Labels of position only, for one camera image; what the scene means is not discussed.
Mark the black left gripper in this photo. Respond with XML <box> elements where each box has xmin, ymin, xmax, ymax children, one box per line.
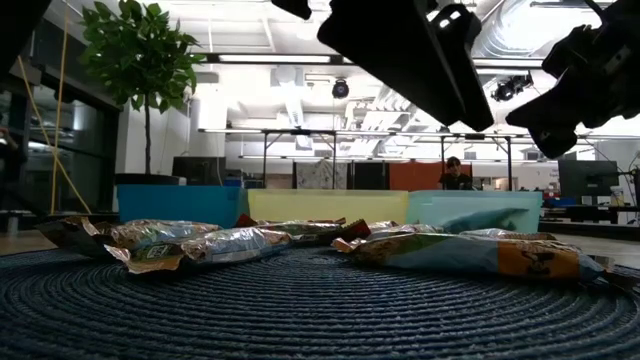
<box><xmin>271</xmin><ymin>0</ymin><xmax>469</xmax><ymax>128</ymax></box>

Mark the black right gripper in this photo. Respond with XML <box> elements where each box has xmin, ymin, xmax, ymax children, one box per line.
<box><xmin>505</xmin><ymin>22</ymin><xmax>626</xmax><ymax>160</ymax></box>

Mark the blue-wrapper granola bar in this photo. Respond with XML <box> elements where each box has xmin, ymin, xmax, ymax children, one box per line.
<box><xmin>442</xmin><ymin>207</ymin><xmax>531</xmax><ymax>235</ymax></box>

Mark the orange-end chewy granola bar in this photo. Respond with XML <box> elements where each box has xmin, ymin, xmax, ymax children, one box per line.
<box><xmin>331</xmin><ymin>232</ymin><xmax>607</xmax><ymax>283</ymax></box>
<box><xmin>99</xmin><ymin>218</ymin><xmax>224</xmax><ymax>251</ymax></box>
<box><xmin>459</xmin><ymin>228</ymin><xmax>559</xmax><ymax>242</ymax></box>
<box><xmin>37</xmin><ymin>215</ymin><xmax>119</xmax><ymax>259</ymax></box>
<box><xmin>104</xmin><ymin>227</ymin><xmax>294</xmax><ymax>275</ymax></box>

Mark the black track spotlight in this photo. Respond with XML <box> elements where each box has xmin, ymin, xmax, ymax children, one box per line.
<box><xmin>491</xmin><ymin>71</ymin><xmax>535</xmax><ymax>104</ymax></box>

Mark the dark flat monitor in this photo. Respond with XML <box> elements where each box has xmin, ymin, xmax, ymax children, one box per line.
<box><xmin>558</xmin><ymin>158</ymin><xmax>620</xmax><ymax>199</ymax></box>

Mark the round pendant lamp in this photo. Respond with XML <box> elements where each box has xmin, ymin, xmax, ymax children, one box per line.
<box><xmin>293</xmin><ymin>14</ymin><xmax>322</xmax><ymax>42</ymax></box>

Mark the person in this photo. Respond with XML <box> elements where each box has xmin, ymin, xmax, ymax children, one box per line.
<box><xmin>438</xmin><ymin>155</ymin><xmax>475</xmax><ymax>192</ymax></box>

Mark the black desk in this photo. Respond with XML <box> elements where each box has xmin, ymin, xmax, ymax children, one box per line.
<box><xmin>539</xmin><ymin>202</ymin><xmax>640</xmax><ymax>226</ymax></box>

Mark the orange partition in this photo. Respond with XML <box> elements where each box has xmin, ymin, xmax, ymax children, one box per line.
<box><xmin>388</xmin><ymin>160</ymin><xmax>474</xmax><ymax>192</ymax></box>

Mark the long ceiling light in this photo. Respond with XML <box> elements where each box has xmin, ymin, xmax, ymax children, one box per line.
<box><xmin>217</xmin><ymin>53</ymin><xmax>332</xmax><ymax>65</ymax></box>

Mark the black panel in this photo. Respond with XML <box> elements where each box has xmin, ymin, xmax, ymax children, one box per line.
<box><xmin>349</xmin><ymin>160</ymin><xmax>391</xmax><ymax>191</ymax></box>

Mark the green plastic bin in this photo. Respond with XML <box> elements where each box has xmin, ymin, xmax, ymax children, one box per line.
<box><xmin>405</xmin><ymin>189</ymin><xmax>544</xmax><ymax>235</ymax></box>

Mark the patterned gray panel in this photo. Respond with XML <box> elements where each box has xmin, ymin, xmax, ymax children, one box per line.
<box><xmin>293</xmin><ymin>159</ymin><xmax>350</xmax><ymax>190</ymax></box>

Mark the yellow plastic bin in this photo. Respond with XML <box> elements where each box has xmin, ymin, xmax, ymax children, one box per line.
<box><xmin>247</xmin><ymin>188</ymin><xmax>410</xmax><ymax>226</ymax></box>

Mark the black monitor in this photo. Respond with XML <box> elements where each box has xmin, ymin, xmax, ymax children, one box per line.
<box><xmin>172</xmin><ymin>149</ymin><xmax>227</xmax><ymax>187</ymax></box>

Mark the green leafy plant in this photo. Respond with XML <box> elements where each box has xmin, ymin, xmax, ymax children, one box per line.
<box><xmin>79</xmin><ymin>0</ymin><xmax>206</xmax><ymax>176</ymax></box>

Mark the blue plastic bin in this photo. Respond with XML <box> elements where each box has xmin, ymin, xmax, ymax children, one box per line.
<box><xmin>117</xmin><ymin>184</ymin><xmax>250</xmax><ymax>230</ymax></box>

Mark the round dark woven mat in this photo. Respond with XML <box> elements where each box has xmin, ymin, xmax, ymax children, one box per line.
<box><xmin>0</xmin><ymin>244</ymin><xmax>640</xmax><ymax>360</ymax></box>

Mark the yellow extension cable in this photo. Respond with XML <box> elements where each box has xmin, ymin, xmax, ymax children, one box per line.
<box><xmin>49</xmin><ymin>0</ymin><xmax>69</xmax><ymax>215</ymax></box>

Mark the yellow cord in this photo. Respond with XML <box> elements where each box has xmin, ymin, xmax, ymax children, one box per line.
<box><xmin>17</xmin><ymin>54</ymin><xmax>92</xmax><ymax>215</ymax></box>

